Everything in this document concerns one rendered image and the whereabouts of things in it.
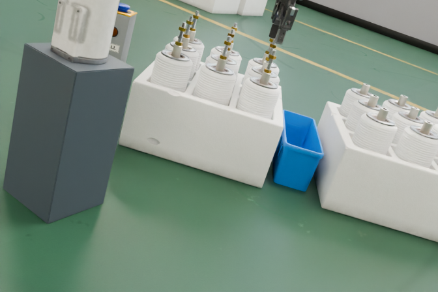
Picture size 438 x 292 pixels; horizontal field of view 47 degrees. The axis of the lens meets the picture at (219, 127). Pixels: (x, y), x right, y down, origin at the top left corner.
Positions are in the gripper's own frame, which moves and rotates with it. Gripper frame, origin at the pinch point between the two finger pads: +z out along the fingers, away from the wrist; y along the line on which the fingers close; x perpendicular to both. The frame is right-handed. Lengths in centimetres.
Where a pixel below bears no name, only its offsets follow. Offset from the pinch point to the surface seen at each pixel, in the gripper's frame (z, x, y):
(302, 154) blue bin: 25.4, 11.8, 17.1
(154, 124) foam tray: 27.2, -27.6, 13.1
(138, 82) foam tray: 17.8, -33.7, 11.4
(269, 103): 14.3, -1.1, 15.8
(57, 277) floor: 36, -43, 64
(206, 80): 13.1, -17.4, 12.1
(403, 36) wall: 30, 275, -410
